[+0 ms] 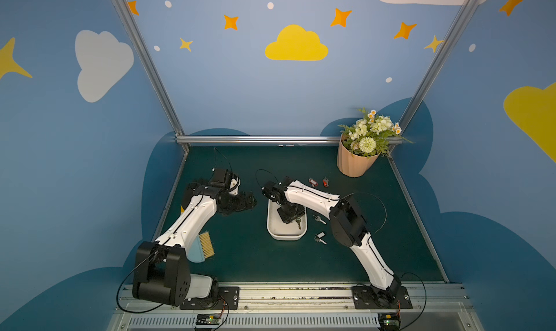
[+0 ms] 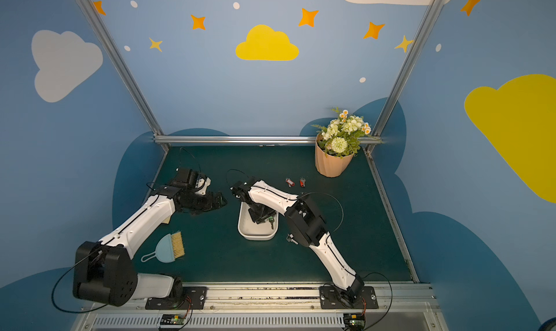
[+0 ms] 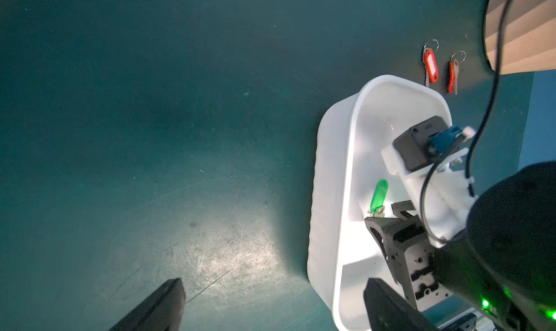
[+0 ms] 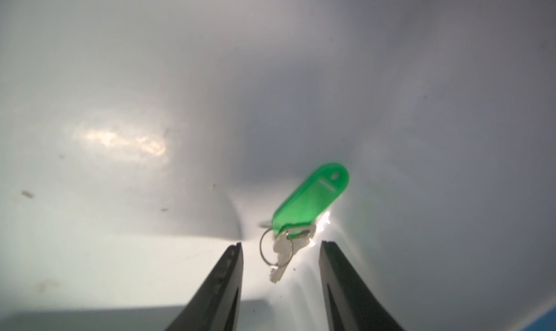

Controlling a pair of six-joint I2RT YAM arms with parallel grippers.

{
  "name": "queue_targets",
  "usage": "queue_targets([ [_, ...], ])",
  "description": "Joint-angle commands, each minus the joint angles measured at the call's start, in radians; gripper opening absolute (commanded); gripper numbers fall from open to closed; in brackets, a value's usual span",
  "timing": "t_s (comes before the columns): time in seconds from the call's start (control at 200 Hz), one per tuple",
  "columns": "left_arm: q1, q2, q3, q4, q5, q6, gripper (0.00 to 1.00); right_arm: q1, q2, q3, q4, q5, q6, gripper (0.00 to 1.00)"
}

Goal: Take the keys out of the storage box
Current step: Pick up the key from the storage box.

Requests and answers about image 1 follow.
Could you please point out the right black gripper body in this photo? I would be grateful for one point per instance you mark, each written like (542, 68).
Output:
(287, 211)

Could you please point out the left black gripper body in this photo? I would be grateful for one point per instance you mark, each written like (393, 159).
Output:
(237, 201)

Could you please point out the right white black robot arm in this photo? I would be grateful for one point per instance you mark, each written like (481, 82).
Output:
(346, 220)

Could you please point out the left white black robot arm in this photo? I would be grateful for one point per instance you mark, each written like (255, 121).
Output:
(162, 272)

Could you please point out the black glove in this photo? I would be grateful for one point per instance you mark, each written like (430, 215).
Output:
(187, 196)

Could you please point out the blue brush with bristles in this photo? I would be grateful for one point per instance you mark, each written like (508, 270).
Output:
(201, 248)

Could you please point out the pink ribbed flower pot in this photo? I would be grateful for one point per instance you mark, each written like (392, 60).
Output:
(350, 164)

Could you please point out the white green artificial flowers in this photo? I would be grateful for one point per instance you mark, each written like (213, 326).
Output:
(369, 136)

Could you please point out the left green circuit board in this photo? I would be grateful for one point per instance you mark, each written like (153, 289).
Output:
(207, 320)

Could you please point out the green circuit board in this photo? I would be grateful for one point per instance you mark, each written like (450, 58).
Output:
(207, 320)
(389, 322)

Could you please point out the right green circuit board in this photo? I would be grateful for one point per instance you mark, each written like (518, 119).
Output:
(389, 322)

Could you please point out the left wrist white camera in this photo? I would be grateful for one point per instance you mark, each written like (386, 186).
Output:
(234, 186)

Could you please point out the rear aluminium frame bar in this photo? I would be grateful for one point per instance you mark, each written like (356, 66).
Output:
(246, 140)

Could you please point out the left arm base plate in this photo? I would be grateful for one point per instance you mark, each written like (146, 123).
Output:
(215, 300)

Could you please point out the front aluminium rail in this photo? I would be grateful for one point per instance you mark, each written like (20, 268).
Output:
(308, 306)

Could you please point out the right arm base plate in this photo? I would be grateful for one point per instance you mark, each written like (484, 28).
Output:
(368, 297)

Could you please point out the left aluminium frame post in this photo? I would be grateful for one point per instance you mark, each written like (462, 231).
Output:
(131, 27)

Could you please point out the aluminium frame post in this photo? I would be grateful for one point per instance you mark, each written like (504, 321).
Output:
(456, 30)
(131, 27)

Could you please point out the right aluminium frame post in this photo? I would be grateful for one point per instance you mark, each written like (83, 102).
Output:
(456, 30)

